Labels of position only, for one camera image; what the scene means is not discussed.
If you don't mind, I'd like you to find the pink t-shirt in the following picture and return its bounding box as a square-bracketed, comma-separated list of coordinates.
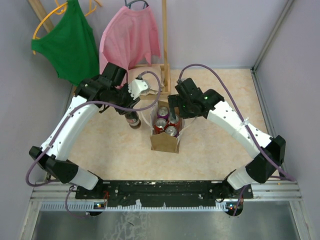
[99, 6, 161, 73]

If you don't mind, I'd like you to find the wooden clothes rack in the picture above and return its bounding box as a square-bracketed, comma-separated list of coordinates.
[27, 0, 171, 101]

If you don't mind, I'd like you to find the purple Fanta can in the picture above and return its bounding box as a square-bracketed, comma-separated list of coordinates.
[157, 106, 170, 120]
[165, 125, 179, 138]

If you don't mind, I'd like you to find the folded beige cloth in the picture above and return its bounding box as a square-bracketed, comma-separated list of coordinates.
[128, 65, 164, 96]

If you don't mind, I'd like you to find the red cola can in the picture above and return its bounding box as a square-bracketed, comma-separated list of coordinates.
[168, 114, 181, 131]
[154, 118, 168, 135]

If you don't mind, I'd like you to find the glass cola bottle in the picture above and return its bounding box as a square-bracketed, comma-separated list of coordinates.
[124, 111, 141, 129]

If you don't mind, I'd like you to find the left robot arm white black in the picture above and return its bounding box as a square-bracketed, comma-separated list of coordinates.
[29, 63, 150, 199]

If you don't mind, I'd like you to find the white cable duct strip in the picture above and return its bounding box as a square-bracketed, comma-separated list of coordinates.
[40, 200, 241, 212]

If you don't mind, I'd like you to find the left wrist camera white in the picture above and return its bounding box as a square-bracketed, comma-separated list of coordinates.
[128, 79, 151, 100]

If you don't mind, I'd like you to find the grey clothes hanger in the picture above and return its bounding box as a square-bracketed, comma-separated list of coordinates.
[124, 0, 149, 11]

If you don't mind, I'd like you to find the yellow clothes hanger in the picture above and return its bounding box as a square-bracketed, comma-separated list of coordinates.
[32, 0, 104, 55]

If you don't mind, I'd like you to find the purple cable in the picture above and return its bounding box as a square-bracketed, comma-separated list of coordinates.
[25, 71, 162, 218]
[176, 63, 297, 217]

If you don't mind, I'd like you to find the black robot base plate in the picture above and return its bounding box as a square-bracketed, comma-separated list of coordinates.
[75, 179, 253, 207]

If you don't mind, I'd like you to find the aluminium corner post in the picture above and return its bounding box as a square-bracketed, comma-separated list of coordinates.
[251, 0, 296, 73]

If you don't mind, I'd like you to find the green tank top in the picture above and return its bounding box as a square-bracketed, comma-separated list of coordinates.
[31, 0, 99, 86]

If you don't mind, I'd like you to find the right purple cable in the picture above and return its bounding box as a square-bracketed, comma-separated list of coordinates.
[176, 63, 297, 217]

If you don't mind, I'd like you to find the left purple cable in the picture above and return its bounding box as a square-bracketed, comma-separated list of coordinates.
[25, 71, 162, 218]

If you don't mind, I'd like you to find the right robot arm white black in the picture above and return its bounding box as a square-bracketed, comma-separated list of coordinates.
[167, 78, 286, 199]

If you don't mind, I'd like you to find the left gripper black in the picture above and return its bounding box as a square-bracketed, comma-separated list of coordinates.
[109, 82, 141, 115]

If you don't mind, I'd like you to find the aluminium frame rail front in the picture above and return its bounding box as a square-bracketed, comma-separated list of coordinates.
[30, 180, 302, 202]

